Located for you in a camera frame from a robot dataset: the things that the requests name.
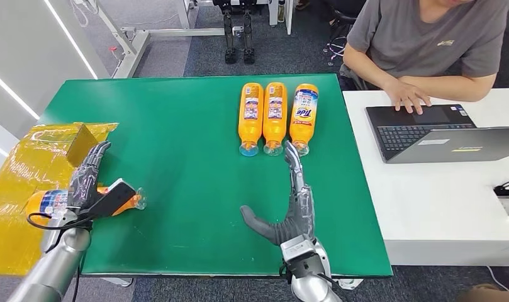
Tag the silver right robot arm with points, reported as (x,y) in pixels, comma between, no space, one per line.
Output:
(312,291)

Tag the green table mat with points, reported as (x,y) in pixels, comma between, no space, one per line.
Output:
(187,125)

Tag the person's hand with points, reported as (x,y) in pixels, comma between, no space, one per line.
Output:
(406,95)

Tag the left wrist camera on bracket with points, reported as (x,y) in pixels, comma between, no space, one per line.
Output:
(112,200)

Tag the orange detergent bottle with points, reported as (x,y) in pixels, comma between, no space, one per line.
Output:
(45,202)

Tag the black power strip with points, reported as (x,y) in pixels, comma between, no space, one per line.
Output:
(506,191)

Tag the dark grey laptop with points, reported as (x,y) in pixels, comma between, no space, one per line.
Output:
(404,135)

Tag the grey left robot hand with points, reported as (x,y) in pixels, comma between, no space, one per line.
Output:
(85,183)

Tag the white desk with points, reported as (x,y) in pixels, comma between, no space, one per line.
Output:
(446,208)

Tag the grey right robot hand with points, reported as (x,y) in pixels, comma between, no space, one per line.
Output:
(302,216)

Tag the orange bottle showing back label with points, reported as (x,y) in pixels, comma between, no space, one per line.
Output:
(274,125)
(250,125)

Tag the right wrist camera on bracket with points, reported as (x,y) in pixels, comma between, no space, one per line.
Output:
(298,252)

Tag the white furniture panel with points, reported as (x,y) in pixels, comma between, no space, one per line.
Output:
(281,12)

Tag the brown object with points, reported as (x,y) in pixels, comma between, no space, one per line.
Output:
(485,295)

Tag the white metal frame stand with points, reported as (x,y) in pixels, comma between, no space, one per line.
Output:
(131,43)

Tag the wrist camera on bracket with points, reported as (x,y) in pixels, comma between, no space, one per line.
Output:
(298,252)
(112,200)

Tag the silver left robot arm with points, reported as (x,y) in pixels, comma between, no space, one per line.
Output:
(58,262)

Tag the yellow film wrapped cardboard box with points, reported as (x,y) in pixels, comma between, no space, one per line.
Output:
(20,175)

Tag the black office chair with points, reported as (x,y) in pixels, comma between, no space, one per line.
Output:
(344,12)

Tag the orange bottle showing Tide label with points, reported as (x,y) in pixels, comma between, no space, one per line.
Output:
(303,125)

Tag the black robot legs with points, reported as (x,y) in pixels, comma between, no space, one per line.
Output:
(229,39)

